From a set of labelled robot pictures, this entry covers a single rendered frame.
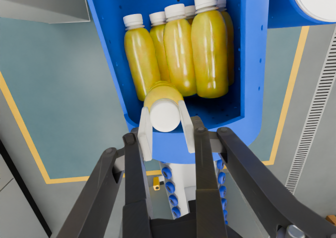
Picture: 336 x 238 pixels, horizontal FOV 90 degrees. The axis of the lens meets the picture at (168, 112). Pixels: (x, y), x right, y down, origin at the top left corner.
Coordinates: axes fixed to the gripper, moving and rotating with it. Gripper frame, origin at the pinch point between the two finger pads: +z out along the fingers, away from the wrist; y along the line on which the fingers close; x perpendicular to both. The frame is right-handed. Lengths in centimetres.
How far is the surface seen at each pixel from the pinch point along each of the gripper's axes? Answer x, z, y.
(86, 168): -104, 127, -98
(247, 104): -1.9, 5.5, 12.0
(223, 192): -50, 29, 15
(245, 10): 10.1, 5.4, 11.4
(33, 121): -41, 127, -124
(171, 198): -50, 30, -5
